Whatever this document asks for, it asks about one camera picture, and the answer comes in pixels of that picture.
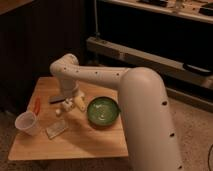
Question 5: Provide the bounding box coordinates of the white plastic bottle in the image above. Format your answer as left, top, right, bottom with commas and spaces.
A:
61, 99, 74, 112

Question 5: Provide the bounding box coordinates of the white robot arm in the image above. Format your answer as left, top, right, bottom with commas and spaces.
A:
50, 54, 184, 171

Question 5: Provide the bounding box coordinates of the black rectangular block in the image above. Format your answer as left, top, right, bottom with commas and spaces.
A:
49, 96, 64, 104

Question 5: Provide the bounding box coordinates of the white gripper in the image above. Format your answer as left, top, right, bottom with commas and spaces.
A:
60, 84, 86, 111

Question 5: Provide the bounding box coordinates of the long grey shelf beam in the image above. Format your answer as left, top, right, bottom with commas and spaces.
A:
86, 37, 213, 90

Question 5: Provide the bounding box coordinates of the wooden table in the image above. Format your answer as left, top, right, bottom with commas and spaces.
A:
7, 75, 134, 169

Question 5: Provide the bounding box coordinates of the white plastic cup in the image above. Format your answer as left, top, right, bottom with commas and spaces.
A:
15, 111, 40, 136

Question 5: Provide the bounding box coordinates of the small white cube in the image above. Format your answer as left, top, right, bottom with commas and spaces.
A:
55, 109, 62, 117

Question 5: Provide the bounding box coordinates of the clear plastic packet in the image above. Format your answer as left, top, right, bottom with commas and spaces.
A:
46, 120, 68, 139

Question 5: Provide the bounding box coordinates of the black object on shelf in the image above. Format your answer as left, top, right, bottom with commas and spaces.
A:
182, 63, 213, 76

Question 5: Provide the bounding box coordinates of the green ceramic bowl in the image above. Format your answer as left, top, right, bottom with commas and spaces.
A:
87, 97, 120, 126

